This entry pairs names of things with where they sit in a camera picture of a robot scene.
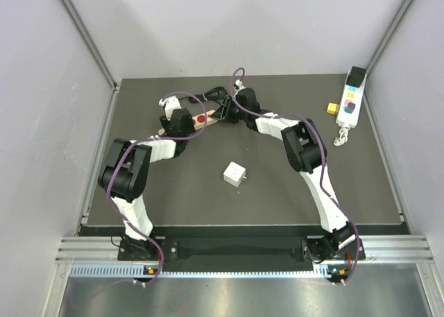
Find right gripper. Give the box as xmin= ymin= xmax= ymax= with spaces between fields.
xmin=212 ymin=97 xmax=247 ymax=126

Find beige power strip red sockets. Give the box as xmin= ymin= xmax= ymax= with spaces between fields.
xmin=158 ymin=110 xmax=218 ymax=135

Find white cube socket adapter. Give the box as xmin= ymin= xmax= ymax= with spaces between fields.
xmin=223 ymin=162 xmax=246 ymax=187

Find white power strip coloured sockets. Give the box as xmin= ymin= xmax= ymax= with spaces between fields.
xmin=336 ymin=70 xmax=367 ymax=128

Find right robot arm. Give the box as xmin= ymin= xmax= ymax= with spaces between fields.
xmin=212 ymin=86 xmax=362 ymax=263

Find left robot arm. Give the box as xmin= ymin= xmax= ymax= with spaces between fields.
xmin=98 ymin=108 xmax=196 ymax=261

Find yellow cube block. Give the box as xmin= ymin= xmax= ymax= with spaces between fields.
xmin=327 ymin=103 xmax=339 ymax=115

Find black adapter on white strip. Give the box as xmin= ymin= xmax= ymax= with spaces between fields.
xmin=346 ymin=66 xmax=366 ymax=88

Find black power strip cable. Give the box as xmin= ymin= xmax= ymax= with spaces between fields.
xmin=189 ymin=86 xmax=232 ymax=105

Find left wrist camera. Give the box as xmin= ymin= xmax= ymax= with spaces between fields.
xmin=159 ymin=96 xmax=182 ymax=120

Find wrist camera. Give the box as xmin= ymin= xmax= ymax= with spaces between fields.
xmin=159 ymin=96 xmax=182 ymax=120
xmin=233 ymin=79 xmax=246 ymax=92

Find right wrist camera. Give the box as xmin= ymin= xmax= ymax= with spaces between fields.
xmin=233 ymin=79 xmax=246 ymax=92

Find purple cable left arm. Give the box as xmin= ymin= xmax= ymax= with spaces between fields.
xmin=105 ymin=92 xmax=211 ymax=290

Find white coiled strip cable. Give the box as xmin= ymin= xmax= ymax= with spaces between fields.
xmin=333 ymin=122 xmax=351 ymax=147

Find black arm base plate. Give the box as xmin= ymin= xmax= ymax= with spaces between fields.
xmin=117 ymin=236 xmax=367 ymax=262

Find slotted grey cable duct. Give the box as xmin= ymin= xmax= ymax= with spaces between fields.
xmin=70 ymin=264 xmax=331 ymax=279

